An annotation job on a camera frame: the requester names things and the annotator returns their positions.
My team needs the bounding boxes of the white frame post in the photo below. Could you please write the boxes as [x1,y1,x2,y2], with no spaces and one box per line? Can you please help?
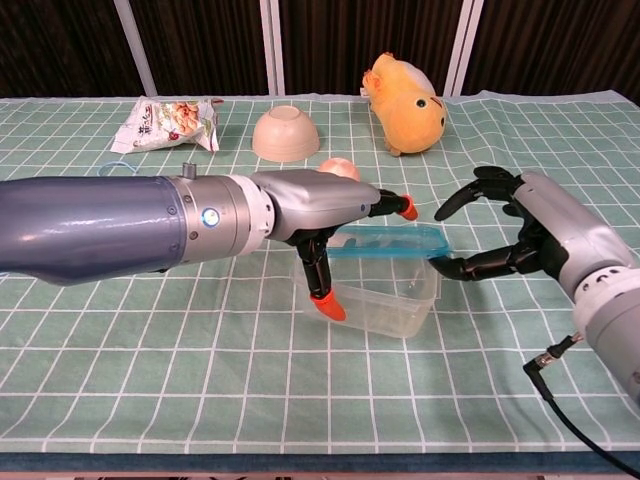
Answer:
[113,0,159,97]
[444,0,486,97]
[259,0,287,96]

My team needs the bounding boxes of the silver right hand black fingers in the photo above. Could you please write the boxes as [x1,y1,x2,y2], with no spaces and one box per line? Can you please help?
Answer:
[429,165,636,301]

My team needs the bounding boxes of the pink peach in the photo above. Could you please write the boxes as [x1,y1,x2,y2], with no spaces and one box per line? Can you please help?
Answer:
[317,157,362,183]

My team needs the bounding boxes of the green white checked tablecloth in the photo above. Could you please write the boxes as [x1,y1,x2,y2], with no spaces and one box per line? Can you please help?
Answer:
[0,89,640,456]

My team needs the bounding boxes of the beige upturned bowl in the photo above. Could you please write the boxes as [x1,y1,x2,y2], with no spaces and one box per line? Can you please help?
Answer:
[251,103,321,163]

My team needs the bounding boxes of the clear plastic food container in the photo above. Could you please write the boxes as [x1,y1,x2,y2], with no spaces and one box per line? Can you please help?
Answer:
[292,254,442,341]

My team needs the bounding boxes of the teal container lid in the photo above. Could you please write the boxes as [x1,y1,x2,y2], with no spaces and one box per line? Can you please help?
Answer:
[327,223,456,262]

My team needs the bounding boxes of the yellow plush animal toy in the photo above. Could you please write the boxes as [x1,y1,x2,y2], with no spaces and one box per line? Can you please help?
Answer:
[358,51,450,158]

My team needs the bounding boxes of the white printed snack bag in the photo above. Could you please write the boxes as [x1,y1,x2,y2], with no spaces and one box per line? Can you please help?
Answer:
[109,95,226,155]

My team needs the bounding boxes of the silver left hand orange fingertips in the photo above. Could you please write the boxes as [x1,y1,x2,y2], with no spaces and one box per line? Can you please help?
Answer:
[249,168,420,323]

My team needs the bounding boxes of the dark blue under cloth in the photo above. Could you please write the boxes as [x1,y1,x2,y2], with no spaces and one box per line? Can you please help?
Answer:
[0,451,640,474]

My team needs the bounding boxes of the black cable with plug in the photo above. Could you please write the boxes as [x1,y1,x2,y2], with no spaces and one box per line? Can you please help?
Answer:
[522,332,640,479]

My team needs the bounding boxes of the light blue wire hanger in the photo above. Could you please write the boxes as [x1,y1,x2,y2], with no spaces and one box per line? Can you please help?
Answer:
[96,160,139,178]

